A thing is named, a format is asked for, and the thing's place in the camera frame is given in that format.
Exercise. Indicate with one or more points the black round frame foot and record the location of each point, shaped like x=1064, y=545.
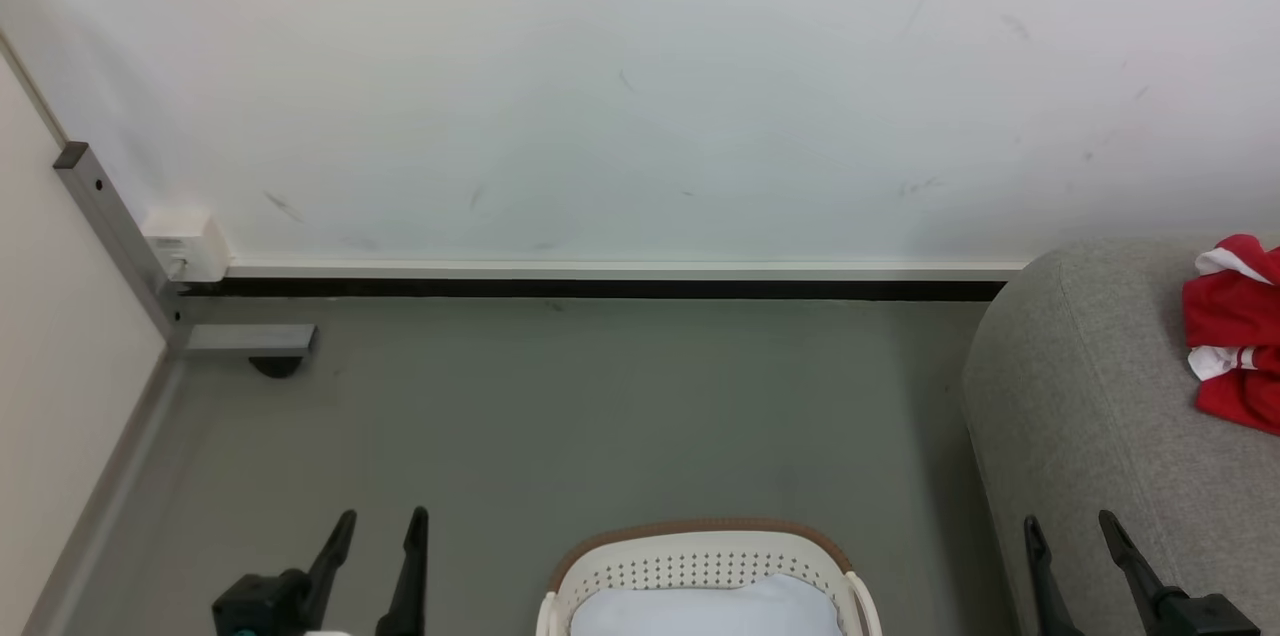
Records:
x=275, y=366

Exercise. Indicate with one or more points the white laundry basket brown rim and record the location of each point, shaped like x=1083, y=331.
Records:
x=700, y=556

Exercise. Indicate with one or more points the grey metal frame post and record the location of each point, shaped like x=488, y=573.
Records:
x=118, y=241

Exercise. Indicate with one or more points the grey skirting board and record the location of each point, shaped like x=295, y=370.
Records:
x=105, y=506

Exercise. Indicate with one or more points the grey fabric sofa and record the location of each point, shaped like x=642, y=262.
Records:
x=1090, y=396

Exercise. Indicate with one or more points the white wall socket box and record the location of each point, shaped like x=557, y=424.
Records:
x=188, y=238

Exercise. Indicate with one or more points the pale white cloth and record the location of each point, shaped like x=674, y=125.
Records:
x=710, y=611

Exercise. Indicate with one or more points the red and white garment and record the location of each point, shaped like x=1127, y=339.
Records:
x=1235, y=326

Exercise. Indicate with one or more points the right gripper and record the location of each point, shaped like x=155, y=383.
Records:
x=1205, y=618

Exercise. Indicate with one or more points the white baseboard trim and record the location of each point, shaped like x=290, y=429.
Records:
x=620, y=270

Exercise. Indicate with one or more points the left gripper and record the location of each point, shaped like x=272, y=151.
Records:
x=262, y=604

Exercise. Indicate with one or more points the black baseboard strip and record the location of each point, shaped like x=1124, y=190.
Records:
x=600, y=288

